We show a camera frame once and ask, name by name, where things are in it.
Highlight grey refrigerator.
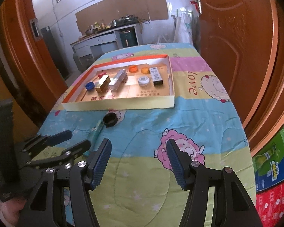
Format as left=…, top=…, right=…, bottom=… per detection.
left=40, top=26, right=71, bottom=79

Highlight black gas stove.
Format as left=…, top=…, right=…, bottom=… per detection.
left=115, top=15, right=140, bottom=26

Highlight shallow cardboard box tray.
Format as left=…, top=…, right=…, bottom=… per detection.
left=62, top=54, right=175, bottom=111

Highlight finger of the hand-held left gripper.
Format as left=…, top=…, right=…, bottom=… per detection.
left=22, top=130, right=73, bottom=156
left=26, top=139, right=91, bottom=171

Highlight dark green appliance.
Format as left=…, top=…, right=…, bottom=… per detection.
left=119, top=30, right=140, bottom=48

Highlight metal door strike plate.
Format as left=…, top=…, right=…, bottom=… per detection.
left=30, top=19, right=43, bottom=40

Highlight red carton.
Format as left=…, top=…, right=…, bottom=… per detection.
left=256, top=180, right=284, bottom=221

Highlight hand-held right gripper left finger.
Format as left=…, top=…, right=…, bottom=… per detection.
left=18, top=138, right=112, bottom=227

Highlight brown wooden door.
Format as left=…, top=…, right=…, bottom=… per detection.
left=194, top=0, right=282, bottom=133

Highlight white plastic bags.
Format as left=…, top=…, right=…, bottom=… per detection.
left=172, top=9, right=194, bottom=44

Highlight grey gas cylinder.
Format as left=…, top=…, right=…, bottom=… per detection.
left=72, top=52, right=82, bottom=72

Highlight teal slim box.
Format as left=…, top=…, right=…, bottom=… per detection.
left=84, top=120, right=104, bottom=157

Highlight white kitchen counter cabinet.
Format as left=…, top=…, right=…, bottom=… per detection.
left=70, top=25, right=142, bottom=59

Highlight clear plastic box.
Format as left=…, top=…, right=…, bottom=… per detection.
left=108, top=69, right=129, bottom=91

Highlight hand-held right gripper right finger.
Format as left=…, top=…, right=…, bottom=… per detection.
left=166, top=139, right=263, bottom=227

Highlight black bottle cap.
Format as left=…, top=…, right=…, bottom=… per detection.
left=103, top=113, right=118, bottom=127

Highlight small wooden block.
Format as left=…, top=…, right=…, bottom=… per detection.
left=95, top=75, right=110, bottom=93

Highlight brown door frame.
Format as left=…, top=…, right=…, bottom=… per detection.
left=0, top=0, right=69, bottom=123

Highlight white and black box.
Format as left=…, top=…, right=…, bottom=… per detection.
left=149, top=67, right=164, bottom=86

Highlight cardboard wall sheets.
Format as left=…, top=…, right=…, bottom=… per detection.
left=75, top=0, right=169, bottom=32

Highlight green beer carton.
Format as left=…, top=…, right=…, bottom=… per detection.
left=252, top=123, right=284, bottom=192

